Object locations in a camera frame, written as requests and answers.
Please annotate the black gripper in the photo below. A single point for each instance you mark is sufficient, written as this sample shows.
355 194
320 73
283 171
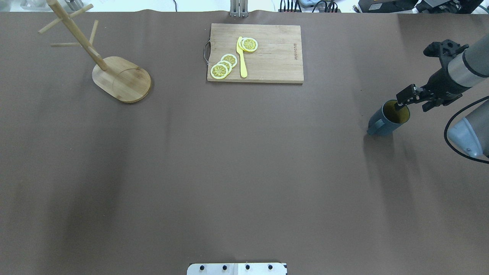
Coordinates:
442 83

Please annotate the blue mug with yellow interior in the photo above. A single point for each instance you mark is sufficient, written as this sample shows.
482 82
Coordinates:
387 119

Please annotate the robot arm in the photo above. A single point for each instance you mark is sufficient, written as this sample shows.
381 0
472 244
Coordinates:
469 137

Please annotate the bamboo cup rack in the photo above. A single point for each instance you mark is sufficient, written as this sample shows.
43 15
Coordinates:
123 80

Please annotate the wooden cutting board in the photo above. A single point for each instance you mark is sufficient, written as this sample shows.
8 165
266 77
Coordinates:
278 58

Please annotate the lemon slice by knife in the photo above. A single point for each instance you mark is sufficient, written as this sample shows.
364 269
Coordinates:
248 44

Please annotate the lemon slice back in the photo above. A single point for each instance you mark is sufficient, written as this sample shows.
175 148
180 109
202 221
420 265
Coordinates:
231 58

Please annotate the lemon slice middle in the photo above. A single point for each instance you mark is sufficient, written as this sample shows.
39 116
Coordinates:
227 64

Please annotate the lemon slice front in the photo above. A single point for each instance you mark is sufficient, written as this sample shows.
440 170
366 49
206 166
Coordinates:
219 71

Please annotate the metal bracket table edge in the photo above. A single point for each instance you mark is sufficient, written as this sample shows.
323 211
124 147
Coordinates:
239 8

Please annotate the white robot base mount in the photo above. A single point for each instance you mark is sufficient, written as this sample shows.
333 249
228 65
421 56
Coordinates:
246 268

